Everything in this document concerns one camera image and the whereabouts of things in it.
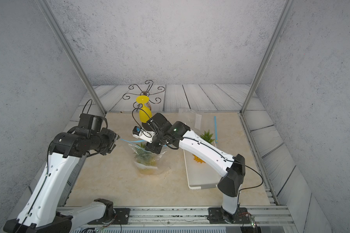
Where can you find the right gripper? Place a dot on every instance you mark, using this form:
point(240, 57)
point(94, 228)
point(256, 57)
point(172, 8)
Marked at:
point(150, 146)

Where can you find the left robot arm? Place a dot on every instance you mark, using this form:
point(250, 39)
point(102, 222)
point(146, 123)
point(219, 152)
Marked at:
point(40, 214)

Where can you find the pineapple from bag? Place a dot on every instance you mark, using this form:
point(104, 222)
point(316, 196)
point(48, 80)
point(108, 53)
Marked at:
point(208, 137)

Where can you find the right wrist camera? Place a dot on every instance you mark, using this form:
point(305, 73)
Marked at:
point(142, 134)

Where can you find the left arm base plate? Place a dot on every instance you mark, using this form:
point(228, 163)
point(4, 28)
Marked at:
point(116, 216)

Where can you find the copper wire glass stand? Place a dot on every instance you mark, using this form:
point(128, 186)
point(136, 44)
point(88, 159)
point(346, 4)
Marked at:
point(135, 91)

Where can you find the zip-top bag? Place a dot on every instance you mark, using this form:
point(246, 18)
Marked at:
point(199, 121)
point(163, 164)

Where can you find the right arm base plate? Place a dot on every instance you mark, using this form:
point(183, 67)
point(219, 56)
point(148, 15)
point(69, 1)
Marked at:
point(229, 216)

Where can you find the white perforated plastic basket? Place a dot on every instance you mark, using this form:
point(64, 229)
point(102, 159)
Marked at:
point(205, 175)

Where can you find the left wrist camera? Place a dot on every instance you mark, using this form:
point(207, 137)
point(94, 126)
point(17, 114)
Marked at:
point(90, 122)

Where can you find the aluminium mounting rail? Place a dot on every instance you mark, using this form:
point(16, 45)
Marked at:
point(194, 219)

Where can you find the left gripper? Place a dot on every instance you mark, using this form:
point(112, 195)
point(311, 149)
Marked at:
point(113, 137)

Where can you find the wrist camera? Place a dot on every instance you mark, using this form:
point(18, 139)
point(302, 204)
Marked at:
point(142, 134)
point(90, 122)

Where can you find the yellow plastic wine glass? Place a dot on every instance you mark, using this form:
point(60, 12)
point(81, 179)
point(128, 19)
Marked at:
point(144, 110)

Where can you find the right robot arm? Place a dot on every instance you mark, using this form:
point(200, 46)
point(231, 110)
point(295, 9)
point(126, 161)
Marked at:
point(232, 168)

